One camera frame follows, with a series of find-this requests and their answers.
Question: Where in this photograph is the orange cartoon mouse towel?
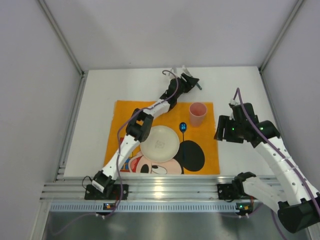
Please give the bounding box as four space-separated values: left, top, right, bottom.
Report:
103 100 220 175

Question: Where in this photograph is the blue metallic spoon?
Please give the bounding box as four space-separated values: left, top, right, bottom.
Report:
179 122 187 161

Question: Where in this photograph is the fork with teal handle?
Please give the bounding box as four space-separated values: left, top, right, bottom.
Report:
181 65 203 91

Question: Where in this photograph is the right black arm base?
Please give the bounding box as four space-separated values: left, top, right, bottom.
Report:
217 171 256 203

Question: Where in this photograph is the cream round plate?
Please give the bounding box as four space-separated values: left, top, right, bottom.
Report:
140 125 180 163

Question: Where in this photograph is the pink plastic cup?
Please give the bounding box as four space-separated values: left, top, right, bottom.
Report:
189 102 207 127

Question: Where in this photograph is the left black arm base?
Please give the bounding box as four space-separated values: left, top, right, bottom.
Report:
84 184 129 201

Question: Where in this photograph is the aluminium mounting rail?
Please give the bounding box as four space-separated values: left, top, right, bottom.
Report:
40 175 233 202

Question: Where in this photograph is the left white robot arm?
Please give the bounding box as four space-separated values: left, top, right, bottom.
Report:
91 70 200 197

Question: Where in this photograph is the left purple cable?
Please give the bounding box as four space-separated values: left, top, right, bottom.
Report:
48 70 180 236

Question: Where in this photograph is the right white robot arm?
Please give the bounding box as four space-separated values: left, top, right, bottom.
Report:
214 100 320 233

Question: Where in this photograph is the perforated grey cable duct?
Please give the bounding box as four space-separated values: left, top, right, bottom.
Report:
50 201 252 213

